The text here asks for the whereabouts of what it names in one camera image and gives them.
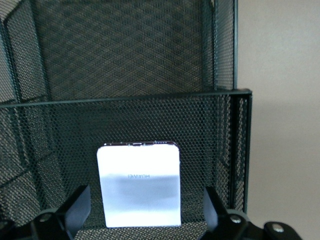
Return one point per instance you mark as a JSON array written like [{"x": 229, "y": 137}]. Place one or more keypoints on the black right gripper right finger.
[{"x": 215, "y": 210}]

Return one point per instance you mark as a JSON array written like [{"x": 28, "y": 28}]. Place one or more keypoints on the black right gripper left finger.
[{"x": 77, "y": 207}]

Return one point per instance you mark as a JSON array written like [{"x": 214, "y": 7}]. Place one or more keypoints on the lilac white phone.
[{"x": 140, "y": 195}]

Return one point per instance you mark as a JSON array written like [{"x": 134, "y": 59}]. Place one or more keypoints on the black mesh two-tier tray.
[{"x": 125, "y": 62}]

